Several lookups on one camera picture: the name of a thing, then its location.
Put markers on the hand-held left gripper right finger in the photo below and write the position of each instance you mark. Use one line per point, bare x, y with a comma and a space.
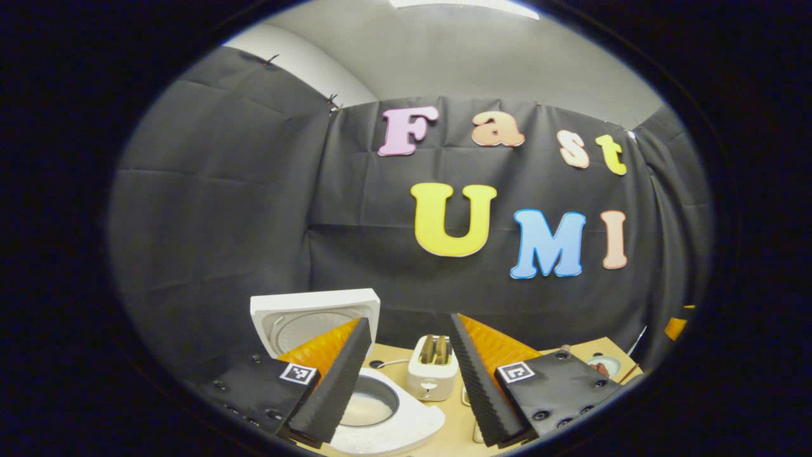
476, 387

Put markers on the white rice cooker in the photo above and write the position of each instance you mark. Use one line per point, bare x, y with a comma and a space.
406, 425

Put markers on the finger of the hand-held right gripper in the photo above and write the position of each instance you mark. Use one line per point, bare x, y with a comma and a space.
675, 327

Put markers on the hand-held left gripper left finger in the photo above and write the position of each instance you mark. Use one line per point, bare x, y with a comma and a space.
339, 381

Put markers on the black backdrop cloth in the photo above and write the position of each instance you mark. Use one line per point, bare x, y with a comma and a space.
222, 241

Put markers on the small pale plate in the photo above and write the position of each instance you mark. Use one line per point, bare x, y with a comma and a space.
604, 366

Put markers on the white toaster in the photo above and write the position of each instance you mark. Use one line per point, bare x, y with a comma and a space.
431, 377

